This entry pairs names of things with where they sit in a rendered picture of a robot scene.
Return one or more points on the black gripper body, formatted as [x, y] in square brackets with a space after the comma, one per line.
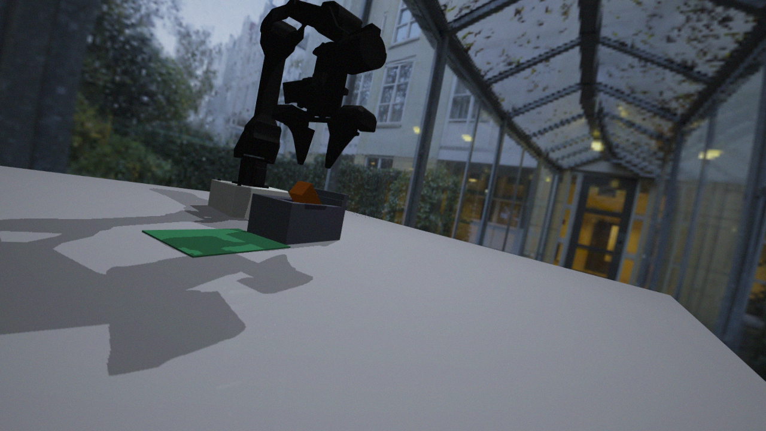
[354, 116]

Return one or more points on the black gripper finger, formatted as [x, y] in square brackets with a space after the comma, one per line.
[340, 135]
[302, 137]

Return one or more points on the orange l-shaped part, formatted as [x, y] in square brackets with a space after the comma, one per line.
[305, 193]

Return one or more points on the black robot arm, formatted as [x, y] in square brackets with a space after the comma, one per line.
[354, 50]

